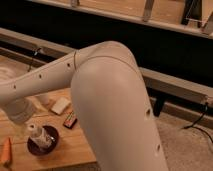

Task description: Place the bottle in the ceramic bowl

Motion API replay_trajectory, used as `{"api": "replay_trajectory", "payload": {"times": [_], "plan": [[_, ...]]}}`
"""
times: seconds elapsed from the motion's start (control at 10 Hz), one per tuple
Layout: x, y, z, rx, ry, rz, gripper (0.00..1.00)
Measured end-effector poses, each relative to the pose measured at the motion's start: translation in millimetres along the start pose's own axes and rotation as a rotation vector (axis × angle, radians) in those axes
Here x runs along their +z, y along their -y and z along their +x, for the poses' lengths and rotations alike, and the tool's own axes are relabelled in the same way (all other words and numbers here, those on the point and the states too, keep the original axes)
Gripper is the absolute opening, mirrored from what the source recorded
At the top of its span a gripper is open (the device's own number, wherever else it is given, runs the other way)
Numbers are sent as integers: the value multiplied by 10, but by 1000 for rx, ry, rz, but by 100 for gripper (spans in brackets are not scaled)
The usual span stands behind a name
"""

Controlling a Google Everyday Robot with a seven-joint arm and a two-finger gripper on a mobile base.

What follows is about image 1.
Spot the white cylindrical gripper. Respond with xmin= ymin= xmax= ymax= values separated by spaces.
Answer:
xmin=3 ymin=98 xmax=36 ymax=124

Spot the white labelled bottle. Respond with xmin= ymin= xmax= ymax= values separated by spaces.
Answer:
xmin=27 ymin=123 xmax=52 ymax=149

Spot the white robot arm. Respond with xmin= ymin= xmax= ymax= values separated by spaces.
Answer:
xmin=0 ymin=41 xmax=169 ymax=171

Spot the dark purple ceramic bowl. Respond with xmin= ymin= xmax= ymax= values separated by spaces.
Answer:
xmin=27 ymin=124 xmax=59 ymax=156

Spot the white paper cup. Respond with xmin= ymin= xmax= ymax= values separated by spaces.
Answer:
xmin=36 ymin=94 xmax=50 ymax=105

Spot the white sponge block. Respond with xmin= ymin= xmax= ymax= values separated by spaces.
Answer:
xmin=51 ymin=97 xmax=70 ymax=115

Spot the orange carrot toy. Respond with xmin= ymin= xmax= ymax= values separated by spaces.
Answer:
xmin=0 ymin=138 xmax=12 ymax=165

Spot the black orange small box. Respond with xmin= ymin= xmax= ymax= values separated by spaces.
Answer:
xmin=63 ymin=112 xmax=77 ymax=129

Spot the wooden table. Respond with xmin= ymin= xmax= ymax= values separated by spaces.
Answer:
xmin=0 ymin=97 xmax=96 ymax=171

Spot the black cable left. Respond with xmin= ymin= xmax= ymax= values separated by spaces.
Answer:
xmin=27 ymin=46 xmax=44 ymax=73

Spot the black cable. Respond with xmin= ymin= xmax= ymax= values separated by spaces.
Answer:
xmin=27 ymin=46 xmax=44 ymax=73
xmin=182 ymin=101 xmax=213 ymax=145

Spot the black cable right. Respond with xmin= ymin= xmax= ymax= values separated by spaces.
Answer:
xmin=182 ymin=101 xmax=213 ymax=145

